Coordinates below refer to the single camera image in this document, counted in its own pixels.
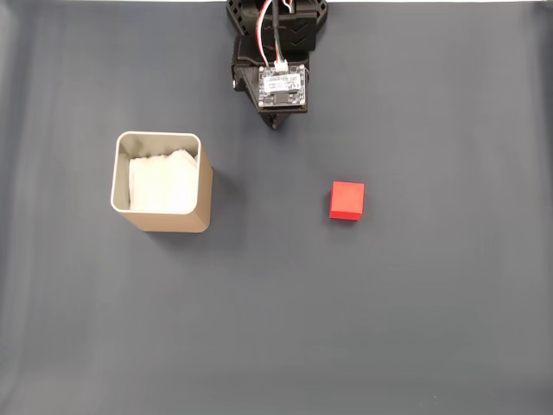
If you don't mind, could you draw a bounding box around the red cube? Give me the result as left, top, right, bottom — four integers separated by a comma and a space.
328, 181, 365, 223

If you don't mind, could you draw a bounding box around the black camera cable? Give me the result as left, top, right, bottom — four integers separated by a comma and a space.
270, 0, 287, 66

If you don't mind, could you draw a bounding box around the red white servo cable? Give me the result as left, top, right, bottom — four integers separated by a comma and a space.
254, 0, 282, 69

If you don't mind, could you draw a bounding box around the beige square box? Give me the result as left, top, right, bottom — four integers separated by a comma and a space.
110, 131, 214, 234

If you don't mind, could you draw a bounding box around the camera circuit board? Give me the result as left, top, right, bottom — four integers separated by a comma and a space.
257, 63, 308, 110

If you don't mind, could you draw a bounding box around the white tissue paper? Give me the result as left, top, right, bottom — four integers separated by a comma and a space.
128, 149, 200, 213

